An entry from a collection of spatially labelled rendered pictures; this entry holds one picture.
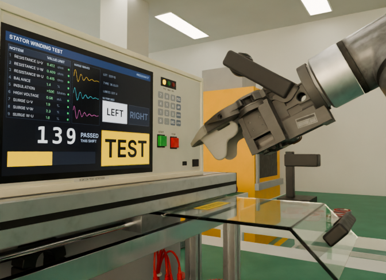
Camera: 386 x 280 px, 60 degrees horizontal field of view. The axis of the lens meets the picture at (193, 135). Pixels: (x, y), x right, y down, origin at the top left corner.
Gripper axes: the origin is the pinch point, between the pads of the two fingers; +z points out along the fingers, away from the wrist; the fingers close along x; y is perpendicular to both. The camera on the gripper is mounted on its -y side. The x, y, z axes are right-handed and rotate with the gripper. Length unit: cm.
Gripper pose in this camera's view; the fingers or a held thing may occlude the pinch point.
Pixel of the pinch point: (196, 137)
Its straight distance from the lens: 54.5
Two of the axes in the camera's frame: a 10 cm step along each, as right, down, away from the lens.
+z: -7.7, 4.5, 4.5
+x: 5.2, 0.5, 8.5
